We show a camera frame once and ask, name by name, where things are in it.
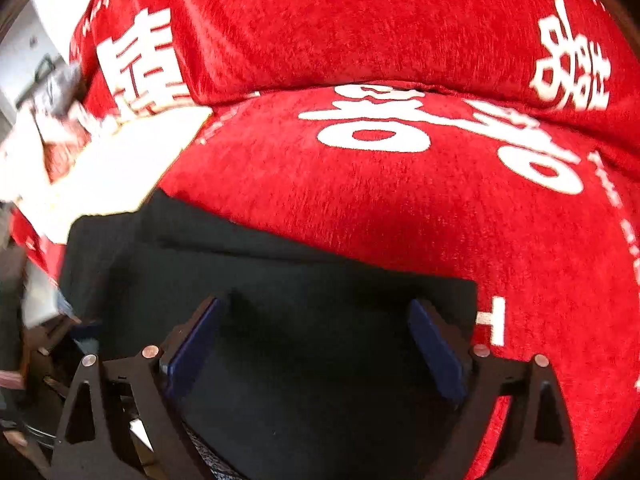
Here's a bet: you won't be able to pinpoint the red pillow white characters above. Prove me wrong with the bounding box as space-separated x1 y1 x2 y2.
70 0 639 152

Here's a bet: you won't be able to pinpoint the white bed sheet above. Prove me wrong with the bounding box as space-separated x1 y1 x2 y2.
1 106 212 245

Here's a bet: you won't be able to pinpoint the black pants grey patterned waistband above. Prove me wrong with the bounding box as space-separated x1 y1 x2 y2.
58 192 477 479

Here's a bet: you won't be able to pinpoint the pile of clothes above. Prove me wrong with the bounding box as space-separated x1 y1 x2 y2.
1 62 119 200

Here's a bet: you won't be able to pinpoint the red blanket white characters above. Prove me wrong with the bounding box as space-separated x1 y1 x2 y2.
12 84 639 479

